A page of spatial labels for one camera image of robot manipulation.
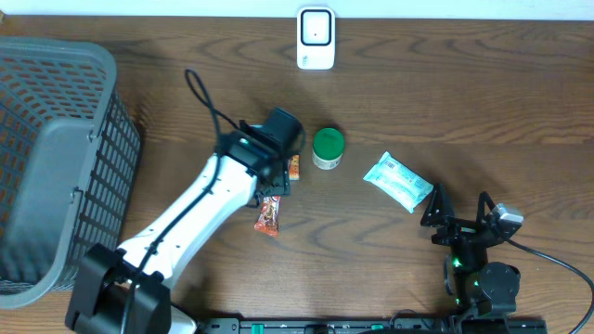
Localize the red chocolate bar wrapper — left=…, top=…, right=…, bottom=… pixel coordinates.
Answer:
left=254, top=196, right=280, bottom=238

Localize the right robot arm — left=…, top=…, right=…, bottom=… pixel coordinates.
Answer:
left=420, top=184, right=523, bottom=333

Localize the small orange snack box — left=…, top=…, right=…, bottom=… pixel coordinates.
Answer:
left=288, top=155, right=301, bottom=181

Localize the black right camera cable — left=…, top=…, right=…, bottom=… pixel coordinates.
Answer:
left=503, top=236, right=594, bottom=334

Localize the green lid jar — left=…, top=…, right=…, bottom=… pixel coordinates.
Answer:
left=312, top=127, right=345, bottom=170

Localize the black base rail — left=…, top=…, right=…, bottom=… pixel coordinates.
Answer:
left=201, top=316, right=549, bottom=334

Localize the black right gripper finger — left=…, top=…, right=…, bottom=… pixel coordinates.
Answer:
left=420, top=183, right=455, bottom=227
left=476, top=191, right=496, bottom=223

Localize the black left camera cable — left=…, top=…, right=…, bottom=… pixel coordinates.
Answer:
left=118, top=68, right=242, bottom=334

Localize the black camera cable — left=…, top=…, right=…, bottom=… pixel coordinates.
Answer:
left=503, top=236, right=594, bottom=334
left=118, top=68, right=242, bottom=334

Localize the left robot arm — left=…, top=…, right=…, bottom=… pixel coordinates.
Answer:
left=65, top=108, right=305, bottom=333

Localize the light blue tissue pack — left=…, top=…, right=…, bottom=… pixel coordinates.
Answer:
left=363, top=151, right=433, bottom=213

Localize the grey plastic shopping basket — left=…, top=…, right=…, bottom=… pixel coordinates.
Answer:
left=1, top=36, right=141, bottom=309

